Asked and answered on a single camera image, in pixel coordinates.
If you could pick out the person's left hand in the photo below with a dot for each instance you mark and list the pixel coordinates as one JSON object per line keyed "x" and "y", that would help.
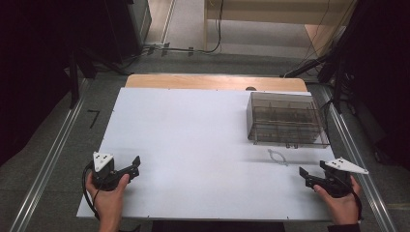
{"x": 108, "y": 199}

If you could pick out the small dark round object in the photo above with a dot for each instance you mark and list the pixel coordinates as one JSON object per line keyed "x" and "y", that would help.
{"x": 251, "y": 88}

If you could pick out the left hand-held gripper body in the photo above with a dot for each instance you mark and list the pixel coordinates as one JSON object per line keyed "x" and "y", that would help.
{"x": 103, "y": 167}

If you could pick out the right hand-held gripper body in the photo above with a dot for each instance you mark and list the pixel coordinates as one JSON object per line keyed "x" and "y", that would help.
{"x": 336, "y": 180}

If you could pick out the dark cabinet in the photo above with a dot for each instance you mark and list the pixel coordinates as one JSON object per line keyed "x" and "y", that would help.
{"x": 132, "y": 27}

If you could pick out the white table board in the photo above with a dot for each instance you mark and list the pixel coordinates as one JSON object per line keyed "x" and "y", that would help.
{"x": 193, "y": 145}

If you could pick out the person's right hand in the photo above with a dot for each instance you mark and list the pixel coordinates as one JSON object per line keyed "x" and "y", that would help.
{"x": 343, "y": 208}

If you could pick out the wooden table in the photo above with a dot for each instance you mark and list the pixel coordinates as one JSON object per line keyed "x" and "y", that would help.
{"x": 206, "y": 82}

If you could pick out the metal floor rail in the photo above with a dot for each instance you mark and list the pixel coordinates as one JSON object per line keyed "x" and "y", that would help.
{"x": 357, "y": 161}
{"x": 48, "y": 161}

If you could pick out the black metal stand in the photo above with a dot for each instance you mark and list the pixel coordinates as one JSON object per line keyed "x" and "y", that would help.
{"x": 325, "y": 64}
{"x": 75, "y": 74}

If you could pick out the smoky transparent drawer organizer box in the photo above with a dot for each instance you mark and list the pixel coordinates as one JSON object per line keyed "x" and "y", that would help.
{"x": 285, "y": 119}

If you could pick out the white power strip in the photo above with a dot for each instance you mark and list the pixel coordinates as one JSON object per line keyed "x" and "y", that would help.
{"x": 158, "y": 47}

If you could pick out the light wooden furniture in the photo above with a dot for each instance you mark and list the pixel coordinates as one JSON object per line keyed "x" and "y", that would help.
{"x": 274, "y": 13}

